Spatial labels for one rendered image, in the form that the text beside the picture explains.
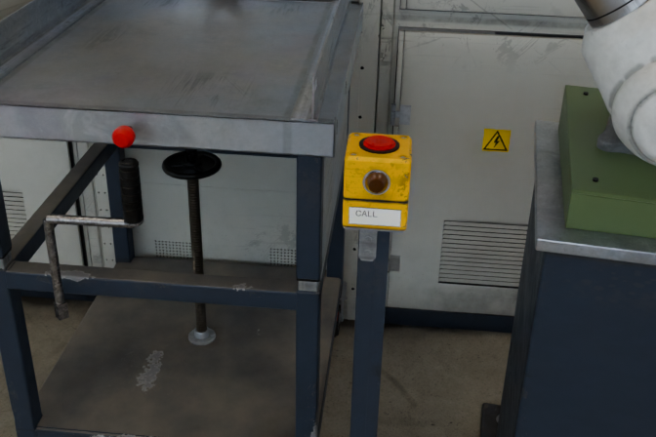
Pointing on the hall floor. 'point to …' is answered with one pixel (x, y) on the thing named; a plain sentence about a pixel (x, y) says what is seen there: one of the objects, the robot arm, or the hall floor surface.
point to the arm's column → (581, 347)
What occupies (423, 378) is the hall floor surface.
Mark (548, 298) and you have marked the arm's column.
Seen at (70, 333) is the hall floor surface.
